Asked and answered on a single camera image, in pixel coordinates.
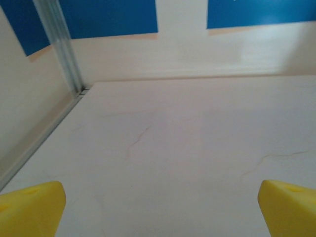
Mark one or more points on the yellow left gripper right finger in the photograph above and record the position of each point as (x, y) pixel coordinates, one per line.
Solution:
(291, 212)

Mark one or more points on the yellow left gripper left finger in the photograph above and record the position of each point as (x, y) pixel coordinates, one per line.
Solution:
(29, 212)

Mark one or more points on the aluminium table side rail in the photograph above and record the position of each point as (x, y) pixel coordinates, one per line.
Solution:
(44, 138)

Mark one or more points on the aluminium frame post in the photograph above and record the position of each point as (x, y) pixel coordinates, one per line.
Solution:
(64, 49)

